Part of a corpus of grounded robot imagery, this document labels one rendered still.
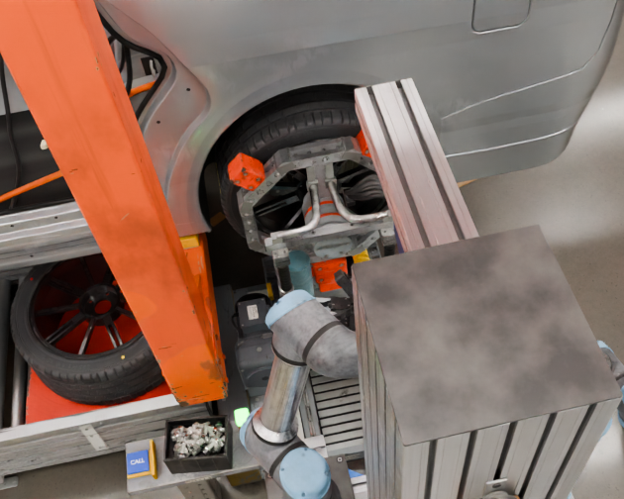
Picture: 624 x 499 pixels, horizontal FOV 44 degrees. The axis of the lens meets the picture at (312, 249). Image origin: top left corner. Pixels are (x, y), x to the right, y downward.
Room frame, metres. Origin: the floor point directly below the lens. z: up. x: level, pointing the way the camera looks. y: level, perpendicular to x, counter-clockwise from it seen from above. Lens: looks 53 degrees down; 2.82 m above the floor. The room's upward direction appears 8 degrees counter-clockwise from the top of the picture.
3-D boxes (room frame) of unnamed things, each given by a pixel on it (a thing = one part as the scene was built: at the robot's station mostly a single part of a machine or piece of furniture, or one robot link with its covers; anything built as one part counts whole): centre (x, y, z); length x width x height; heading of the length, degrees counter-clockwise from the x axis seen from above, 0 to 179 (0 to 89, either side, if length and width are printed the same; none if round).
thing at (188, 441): (1.02, 0.44, 0.51); 0.20 x 0.14 x 0.13; 86
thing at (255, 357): (1.53, 0.25, 0.26); 0.42 x 0.18 x 0.35; 4
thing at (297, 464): (0.69, 0.09, 0.98); 0.13 x 0.12 x 0.14; 35
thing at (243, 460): (1.01, 0.48, 0.44); 0.43 x 0.17 x 0.03; 94
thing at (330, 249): (1.57, -0.06, 0.85); 0.21 x 0.14 x 0.14; 4
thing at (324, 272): (1.68, -0.05, 0.48); 0.16 x 0.12 x 0.17; 4
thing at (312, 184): (1.52, 0.03, 1.03); 0.19 x 0.18 x 0.11; 4
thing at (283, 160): (1.65, -0.05, 0.85); 0.54 x 0.07 x 0.54; 94
